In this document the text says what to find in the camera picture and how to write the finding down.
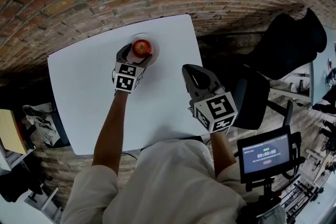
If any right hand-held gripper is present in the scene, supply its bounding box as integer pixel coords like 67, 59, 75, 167
182, 64, 238, 134

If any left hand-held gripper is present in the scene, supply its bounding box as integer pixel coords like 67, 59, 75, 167
113, 44, 153, 94

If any red apple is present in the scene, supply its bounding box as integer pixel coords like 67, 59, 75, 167
131, 39, 153, 59

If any white plate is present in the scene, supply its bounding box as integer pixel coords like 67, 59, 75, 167
129, 33, 161, 65

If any person's right forearm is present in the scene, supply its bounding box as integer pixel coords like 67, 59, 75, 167
209, 130, 237, 180

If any person's left forearm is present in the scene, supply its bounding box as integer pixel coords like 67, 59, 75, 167
91, 90, 130, 176

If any black monitor screen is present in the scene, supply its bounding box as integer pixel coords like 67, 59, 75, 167
237, 125, 293, 184

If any person's white shirt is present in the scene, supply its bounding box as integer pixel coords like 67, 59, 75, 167
60, 138, 287, 224

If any crumpled grey cloth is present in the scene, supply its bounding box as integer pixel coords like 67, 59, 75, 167
22, 102, 60, 146

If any grey side table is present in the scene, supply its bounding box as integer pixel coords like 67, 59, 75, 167
309, 26, 336, 107

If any patterned black-white device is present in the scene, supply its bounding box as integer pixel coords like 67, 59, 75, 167
324, 68, 336, 90

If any yellow wooden board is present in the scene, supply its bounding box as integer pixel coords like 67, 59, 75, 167
0, 109, 29, 155

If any black monitor cable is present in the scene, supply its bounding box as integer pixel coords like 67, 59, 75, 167
283, 131, 305, 180

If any black monitor mount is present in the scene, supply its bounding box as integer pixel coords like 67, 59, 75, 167
236, 177, 284, 224

